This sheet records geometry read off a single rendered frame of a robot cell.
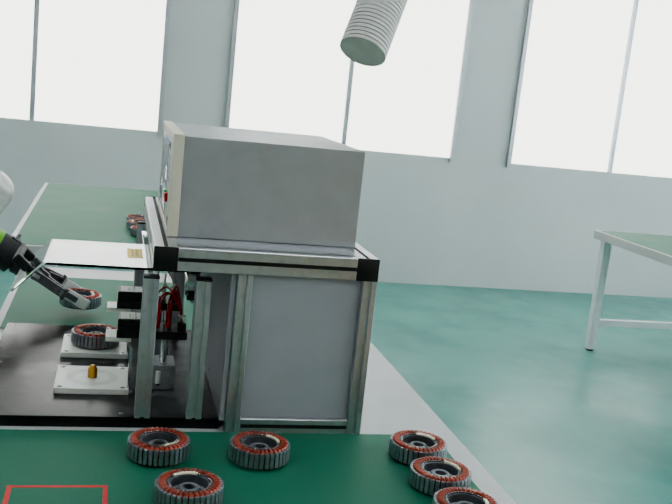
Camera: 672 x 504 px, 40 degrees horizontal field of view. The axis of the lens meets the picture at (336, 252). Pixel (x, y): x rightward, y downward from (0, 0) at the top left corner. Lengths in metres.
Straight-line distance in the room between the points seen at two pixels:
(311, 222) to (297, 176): 0.10
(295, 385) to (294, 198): 0.38
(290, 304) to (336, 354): 0.14
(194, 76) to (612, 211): 3.49
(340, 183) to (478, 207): 5.39
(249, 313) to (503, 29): 5.63
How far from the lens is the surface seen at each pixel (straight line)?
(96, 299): 2.61
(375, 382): 2.26
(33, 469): 1.69
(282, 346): 1.84
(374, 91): 6.90
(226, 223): 1.86
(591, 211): 7.67
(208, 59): 6.68
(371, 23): 3.10
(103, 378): 2.04
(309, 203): 1.88
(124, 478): 1.65
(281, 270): 1.78
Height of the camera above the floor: 1.44
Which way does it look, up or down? 10 degrees down
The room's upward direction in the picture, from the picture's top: 6 degrees clockwise
